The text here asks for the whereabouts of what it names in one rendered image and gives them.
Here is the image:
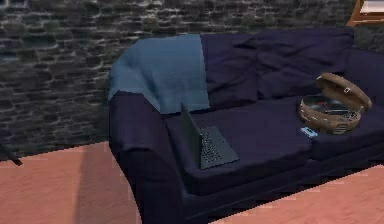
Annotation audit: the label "dark navy sofa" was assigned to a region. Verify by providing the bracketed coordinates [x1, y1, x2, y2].
[108, 27, 384, 224]

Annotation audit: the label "black slanted furniture leg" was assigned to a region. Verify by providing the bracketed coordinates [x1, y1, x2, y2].
[0, 142, 24, 167]

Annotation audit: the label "wooden framed picture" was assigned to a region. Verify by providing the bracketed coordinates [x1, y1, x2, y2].
[346, 0, 384, 28]

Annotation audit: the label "dark grey laptop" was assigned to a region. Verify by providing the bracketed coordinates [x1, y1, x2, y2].
[180, 102, 241, 171]

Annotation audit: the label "blue throw blanket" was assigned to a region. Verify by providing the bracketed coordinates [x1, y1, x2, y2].
[107, 33, 211, 115]

